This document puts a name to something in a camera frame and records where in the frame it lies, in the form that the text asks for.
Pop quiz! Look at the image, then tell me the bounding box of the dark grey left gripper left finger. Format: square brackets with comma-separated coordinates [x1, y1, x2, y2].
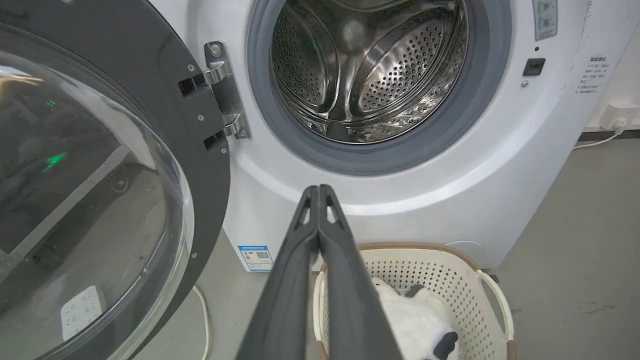
[236, 185, 321, 360]

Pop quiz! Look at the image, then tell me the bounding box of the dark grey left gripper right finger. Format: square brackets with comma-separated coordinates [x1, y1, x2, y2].
[318, 184, 404, 360]

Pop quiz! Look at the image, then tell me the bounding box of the white front-load washing machine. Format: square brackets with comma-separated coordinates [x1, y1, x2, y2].
[148, 0, 640, 273]

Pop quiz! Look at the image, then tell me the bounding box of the washer door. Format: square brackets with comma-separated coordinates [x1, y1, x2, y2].
[0, 0, 232, 360]

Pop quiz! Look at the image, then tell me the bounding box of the white black panda plush toy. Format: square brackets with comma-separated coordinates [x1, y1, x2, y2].
[372, 278, 460, 360]

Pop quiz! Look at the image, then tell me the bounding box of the cream perforated laundry basket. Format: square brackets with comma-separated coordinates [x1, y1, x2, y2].
[313, 242, 517, 360]

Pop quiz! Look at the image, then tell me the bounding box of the white power strip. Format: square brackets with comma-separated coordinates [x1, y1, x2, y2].
[60, 285, 108, 342]

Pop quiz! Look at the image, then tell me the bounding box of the white cable on floor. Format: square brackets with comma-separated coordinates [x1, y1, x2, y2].
[192, 285, 211, 360]

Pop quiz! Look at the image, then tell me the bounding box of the white power cable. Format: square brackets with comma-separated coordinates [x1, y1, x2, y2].
[573, 118, 628, 151]

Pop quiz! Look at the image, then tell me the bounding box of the white wall socket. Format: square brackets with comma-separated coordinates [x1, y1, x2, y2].
[599, 102, 640, 128]

